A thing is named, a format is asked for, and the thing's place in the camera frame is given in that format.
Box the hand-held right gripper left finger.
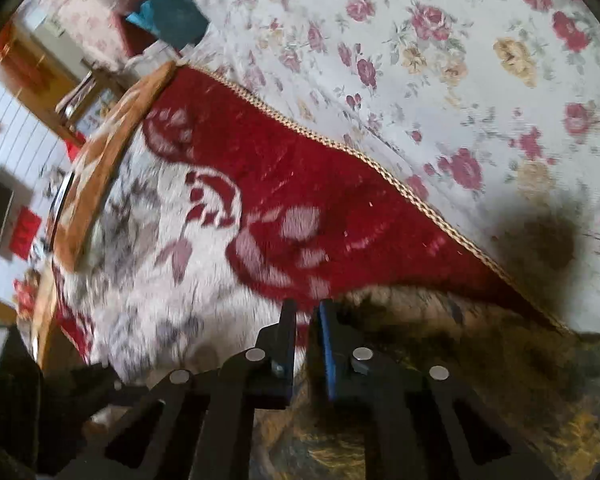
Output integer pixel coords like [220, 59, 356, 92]
[55, 300, 297, 480]

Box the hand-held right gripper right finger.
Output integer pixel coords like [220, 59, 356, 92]
[314, 299, 546, 480]

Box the brown patterned small garment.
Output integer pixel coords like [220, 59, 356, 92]
[260, 210, 600, 480]

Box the red and white floral blanket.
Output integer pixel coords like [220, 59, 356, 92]
[50, 66, 571, 376]

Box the red paper decoration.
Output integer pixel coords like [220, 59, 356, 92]
[10, 209, 39, 261]

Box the wooden bed footboard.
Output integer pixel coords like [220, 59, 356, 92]
[30, 60, 177, 366]

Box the white rose print bedsheet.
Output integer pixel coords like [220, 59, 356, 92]
[180, 0, 600, 336]

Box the teal cloth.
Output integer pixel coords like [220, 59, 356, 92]
[125, 0, 212, 53]

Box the pink floral cushion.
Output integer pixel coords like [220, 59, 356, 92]
[55, 0, 131, 72]

